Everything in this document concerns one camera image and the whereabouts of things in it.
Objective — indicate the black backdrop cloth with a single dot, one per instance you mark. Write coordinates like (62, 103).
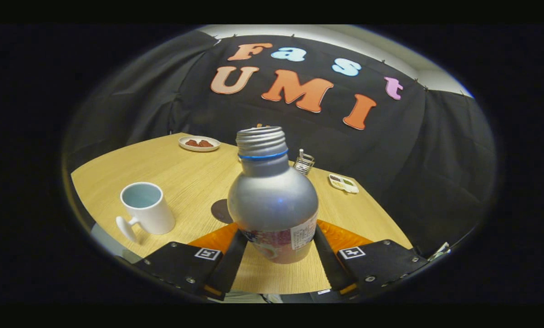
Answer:
(408, 150)

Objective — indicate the white divided condiment dish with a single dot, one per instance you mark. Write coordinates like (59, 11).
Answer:
(343, 183)

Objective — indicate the silver juice bottle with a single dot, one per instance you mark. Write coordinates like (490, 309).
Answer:
(272, 200)

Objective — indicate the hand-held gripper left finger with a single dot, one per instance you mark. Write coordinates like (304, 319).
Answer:
(233, 264)

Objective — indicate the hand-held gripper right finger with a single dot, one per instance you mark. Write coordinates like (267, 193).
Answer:
(328, 264)

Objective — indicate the white plate with red food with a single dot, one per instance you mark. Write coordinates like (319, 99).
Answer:
(199, 144)

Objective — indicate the white cup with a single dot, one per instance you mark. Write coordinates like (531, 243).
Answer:
(151, 214)

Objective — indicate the dark brown round coaster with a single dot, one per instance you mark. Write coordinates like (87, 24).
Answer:
(221, 212)

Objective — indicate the wooden table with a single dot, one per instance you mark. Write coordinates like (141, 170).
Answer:
(190, 173)

